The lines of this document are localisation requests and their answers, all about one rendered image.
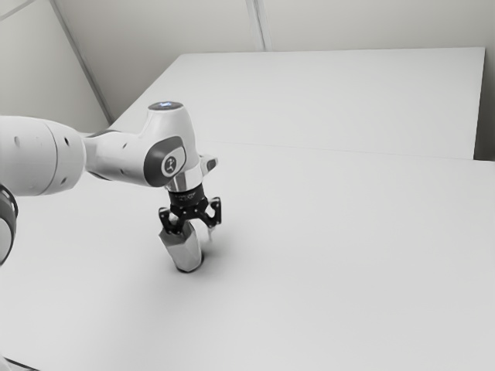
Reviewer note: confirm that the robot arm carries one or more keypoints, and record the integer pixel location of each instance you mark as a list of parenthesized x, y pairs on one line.
[(116, 154)]

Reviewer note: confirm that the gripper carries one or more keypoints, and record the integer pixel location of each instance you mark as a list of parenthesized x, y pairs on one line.
[(188, 201)]

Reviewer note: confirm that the grey faceted mug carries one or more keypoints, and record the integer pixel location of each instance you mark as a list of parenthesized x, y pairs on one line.
[(183, 249)]

